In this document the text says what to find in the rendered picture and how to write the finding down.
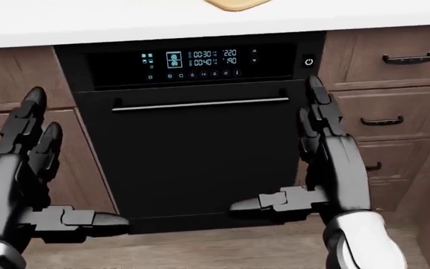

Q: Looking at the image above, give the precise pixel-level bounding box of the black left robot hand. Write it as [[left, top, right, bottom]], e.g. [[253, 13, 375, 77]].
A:
[[0, 86, 131, 245]]

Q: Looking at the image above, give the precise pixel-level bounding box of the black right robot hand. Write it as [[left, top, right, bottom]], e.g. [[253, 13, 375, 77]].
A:
[[228, 74, 372, 226]]

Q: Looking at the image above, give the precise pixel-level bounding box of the brown wooden drawer cabinet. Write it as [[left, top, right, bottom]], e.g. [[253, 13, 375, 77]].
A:
[[317, 24, 430, 214]]

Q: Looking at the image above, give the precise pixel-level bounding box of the black built-in oven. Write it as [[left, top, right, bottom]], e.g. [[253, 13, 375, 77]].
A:
[[53, 31, 328, 235]]

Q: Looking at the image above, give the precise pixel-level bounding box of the wooden cutting board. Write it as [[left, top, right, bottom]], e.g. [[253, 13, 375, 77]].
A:
[[204, 0, 272, 13]]

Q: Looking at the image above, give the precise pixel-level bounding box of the medium black drawer handle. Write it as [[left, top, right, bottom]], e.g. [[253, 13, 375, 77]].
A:
[[360, 114, 405, 127]]

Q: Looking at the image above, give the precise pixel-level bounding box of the long black drawer handle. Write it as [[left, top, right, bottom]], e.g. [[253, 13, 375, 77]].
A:
[[381, 52, 430, 65]]

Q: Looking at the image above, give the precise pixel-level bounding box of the silver oven door handle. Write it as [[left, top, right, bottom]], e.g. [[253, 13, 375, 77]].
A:
[[110, 87, 290, 113]]

